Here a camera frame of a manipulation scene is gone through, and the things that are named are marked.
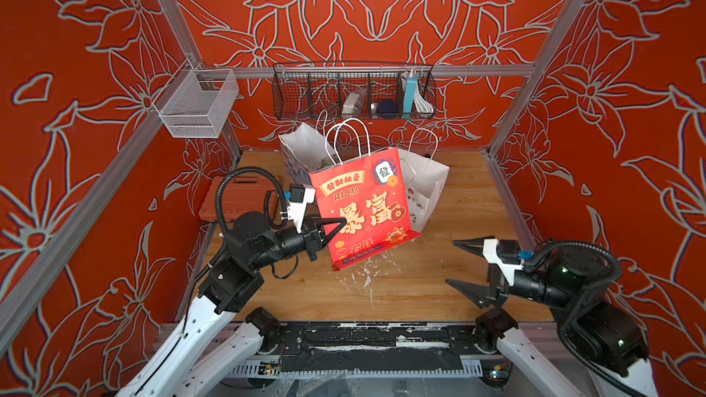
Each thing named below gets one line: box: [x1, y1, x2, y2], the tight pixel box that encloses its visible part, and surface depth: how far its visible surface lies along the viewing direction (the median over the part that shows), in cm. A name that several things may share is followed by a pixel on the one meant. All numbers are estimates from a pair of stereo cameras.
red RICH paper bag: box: [308, 147, 423, 272], surface depth 59 cm
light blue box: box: [403, 74, 419, 114], surface depth 89 cm
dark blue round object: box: [377, 99, 399, 121], surface depth 97 cm
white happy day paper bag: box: [397, 147, 450, 234], surface depth 83 cm
